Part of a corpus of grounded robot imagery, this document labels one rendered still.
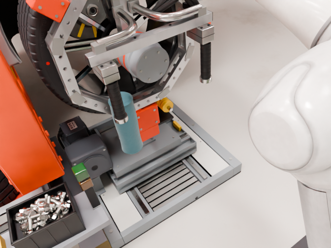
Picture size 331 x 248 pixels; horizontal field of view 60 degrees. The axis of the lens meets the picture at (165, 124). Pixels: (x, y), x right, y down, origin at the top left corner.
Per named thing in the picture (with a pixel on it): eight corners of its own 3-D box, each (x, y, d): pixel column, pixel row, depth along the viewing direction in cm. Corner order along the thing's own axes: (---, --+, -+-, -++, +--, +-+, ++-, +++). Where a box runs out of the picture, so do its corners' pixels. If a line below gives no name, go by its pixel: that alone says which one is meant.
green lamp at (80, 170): (85, 169, 95) (82, 161, 93) (90, 176, 93) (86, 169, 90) (74, 174, 94) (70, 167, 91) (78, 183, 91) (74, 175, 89)
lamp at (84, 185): (89, 178, 99) (86, 170, 96) (94, 186, 96) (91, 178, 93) (79, 183, 97) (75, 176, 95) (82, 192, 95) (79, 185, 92)
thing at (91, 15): (97, 17, 141) (98, 3, 138) (99, 18, 140) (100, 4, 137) (84, 16, 138) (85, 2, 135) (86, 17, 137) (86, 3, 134)
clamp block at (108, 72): (108, 66, 88) (104, 50, 84) (120, 79, 82) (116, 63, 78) (92, 72, 86) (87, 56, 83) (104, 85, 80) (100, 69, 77)
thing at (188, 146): (164, 119, 191) (162, 108, 184) (196, 152, 167) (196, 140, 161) (94, 153, 174) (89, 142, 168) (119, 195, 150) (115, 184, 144)
